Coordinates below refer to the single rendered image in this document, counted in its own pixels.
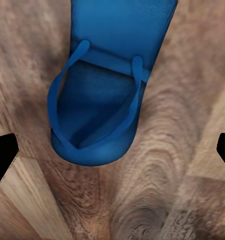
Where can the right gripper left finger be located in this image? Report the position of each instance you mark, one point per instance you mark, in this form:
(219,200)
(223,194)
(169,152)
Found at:
(8,151)

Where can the sandal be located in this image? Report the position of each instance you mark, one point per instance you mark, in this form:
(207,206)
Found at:
(114,45)

